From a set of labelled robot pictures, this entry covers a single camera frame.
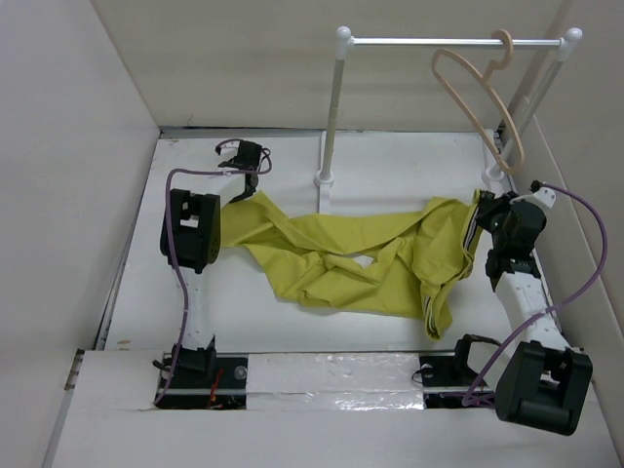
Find yellow-green trousers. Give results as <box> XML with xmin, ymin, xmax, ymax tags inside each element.
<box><xmin>221</xmin><ymin>190</ymin><xmax>484</xmax><ymax>340</ymax></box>

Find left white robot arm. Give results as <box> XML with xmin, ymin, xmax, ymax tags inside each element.
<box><xmin>160</xmin><ymin>138</ymin><xmax>272</xmax><ymax>387</ymax></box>

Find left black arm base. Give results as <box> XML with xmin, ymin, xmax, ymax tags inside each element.
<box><xmin>152</xmin><ymin>340</ymin><xmax>249</xmax><ymax>410</ymax></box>

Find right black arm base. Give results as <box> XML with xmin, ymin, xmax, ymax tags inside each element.
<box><xmin>411</xmin><ymin>333</ymin><xmax>500</xmax><ymax>410</ymax></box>

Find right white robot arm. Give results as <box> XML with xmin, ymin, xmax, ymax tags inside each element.
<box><xmin>476</xmin><ymin>188</ymin><xmax>593</xmax><ymax>436</ymax></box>

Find white clothes rack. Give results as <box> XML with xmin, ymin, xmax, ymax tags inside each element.
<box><xmin>315</xmin><ymin>25</ymin><xmax>583</xmax><ymax>214</ymax></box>

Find silver tape strip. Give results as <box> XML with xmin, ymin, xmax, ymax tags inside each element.
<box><xmin>246</xmin><ymin>352</ymin><xmax>425</xmax><ymax>411</ymax></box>

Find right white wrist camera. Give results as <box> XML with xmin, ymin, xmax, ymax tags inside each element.
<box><xmin>527</xmin><ymin>180</ymin><xmax>557</xmax><ymax>210</ymax></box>

